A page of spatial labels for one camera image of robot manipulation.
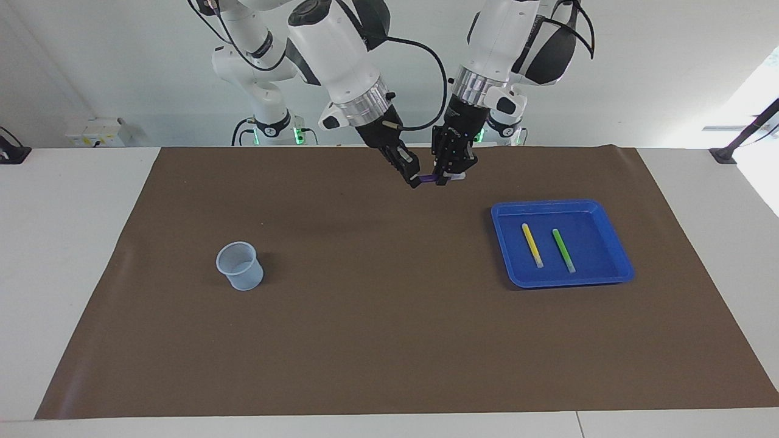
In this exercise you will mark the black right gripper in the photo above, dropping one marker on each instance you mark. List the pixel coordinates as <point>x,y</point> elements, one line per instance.
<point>383,131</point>

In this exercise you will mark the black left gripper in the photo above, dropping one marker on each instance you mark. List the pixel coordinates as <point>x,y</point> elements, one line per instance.
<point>465,121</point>

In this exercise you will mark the purple pen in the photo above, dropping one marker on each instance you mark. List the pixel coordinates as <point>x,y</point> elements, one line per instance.
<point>428,179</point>

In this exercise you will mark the yellow pen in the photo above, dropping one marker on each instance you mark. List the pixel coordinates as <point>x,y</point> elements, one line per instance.
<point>531,243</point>

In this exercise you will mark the green pen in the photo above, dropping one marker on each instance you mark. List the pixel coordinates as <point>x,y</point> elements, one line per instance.
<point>563,249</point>

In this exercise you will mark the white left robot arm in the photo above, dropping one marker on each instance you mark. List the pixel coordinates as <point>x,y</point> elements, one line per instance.
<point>505,42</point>

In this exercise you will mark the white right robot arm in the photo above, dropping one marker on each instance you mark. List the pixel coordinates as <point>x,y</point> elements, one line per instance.
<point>335,55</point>

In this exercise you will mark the blue plastic tray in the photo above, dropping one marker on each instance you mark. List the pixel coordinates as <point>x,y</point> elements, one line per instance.
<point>602,267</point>

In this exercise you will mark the brown table mat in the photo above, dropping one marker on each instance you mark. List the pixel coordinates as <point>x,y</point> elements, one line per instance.
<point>389,316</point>

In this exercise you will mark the translucent plastic cup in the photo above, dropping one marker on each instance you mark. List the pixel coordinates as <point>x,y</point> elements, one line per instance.
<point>242,274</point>

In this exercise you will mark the black table clamp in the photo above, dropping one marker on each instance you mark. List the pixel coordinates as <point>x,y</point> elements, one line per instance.
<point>12,155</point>

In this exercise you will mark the black camera stand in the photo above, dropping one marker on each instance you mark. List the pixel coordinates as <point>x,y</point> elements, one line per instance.
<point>745,134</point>

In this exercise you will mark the white wall socket box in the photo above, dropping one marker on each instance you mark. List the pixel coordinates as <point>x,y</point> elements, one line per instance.
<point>91,134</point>

